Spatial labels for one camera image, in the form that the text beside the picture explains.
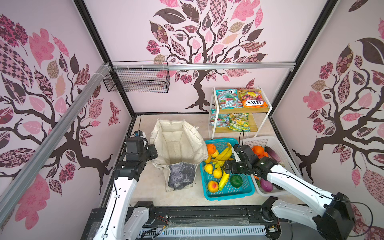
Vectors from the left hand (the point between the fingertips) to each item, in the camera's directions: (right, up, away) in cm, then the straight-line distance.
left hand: (154, 150), depth 75 cm
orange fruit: (+31, -1, +12) cm, 33 cm away
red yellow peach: (+31, -20, +3) cm, 37 cm away
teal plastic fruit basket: (+30, -15, +10) cm, 35 cm away
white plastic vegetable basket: (+72, -1, +17) cm, 74 cm away
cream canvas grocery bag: (+10, -2, +25) cm, 27 cm away
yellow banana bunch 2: (+36, -17, +2) cm, 40 cm away
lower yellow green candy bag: (+49, +15, +15) cm, 53 cm away
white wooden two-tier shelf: (+55, +19, 0) cm, 58 cm away
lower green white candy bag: (+39, +16, +15) cm, 44 cm away
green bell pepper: (+44, -18, +5) cm, 48 cm away
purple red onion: (+59, -19, +2) cm, 63 cm away
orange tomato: (+61, -3, +15) cm, 63 cm away
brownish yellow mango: (+30, -9, +14) cm, 34 cm away
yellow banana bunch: (+41, -6, +17) cm, 45 cm away
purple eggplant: (+70, -6, +14) cm, 72 cm away
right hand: (+40, -9, +5) cm, 42 cm away
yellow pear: (+34, -6, +16) cm, 38 cm away
